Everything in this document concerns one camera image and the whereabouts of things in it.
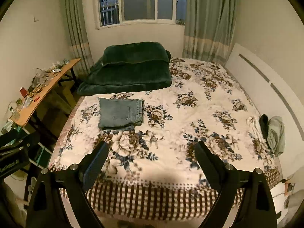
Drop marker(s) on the blue jeans pants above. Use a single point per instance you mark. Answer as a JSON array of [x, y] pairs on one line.
[[121, 114]]

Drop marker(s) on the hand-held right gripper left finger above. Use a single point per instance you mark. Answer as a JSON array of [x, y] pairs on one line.
[[94, 162]]

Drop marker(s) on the red paper cup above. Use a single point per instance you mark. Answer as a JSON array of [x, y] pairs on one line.
[[23, 92]]

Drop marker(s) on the pile of green white clothes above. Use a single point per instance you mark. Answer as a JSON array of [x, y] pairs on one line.
[[270, 133]]

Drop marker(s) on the dark green folded blanket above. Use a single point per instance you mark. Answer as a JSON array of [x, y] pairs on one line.
[[129, 68]]

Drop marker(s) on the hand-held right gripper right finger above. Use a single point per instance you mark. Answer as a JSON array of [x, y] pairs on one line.
[[208, 165]]

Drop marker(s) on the floral printed bed blanket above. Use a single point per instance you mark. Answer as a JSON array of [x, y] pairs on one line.
[[161, 133]]

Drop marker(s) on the window with white frame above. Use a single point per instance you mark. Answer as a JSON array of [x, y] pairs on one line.
[[142, 2]]

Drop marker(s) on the white bed headboard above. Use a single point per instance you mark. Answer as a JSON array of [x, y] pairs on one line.
[[266, 80]]

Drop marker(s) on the wooden folding table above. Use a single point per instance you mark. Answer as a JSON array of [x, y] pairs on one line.
[[45, 90]]

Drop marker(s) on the green striped curtain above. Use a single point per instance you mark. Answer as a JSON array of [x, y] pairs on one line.
[[209, 21], [76, 26]]

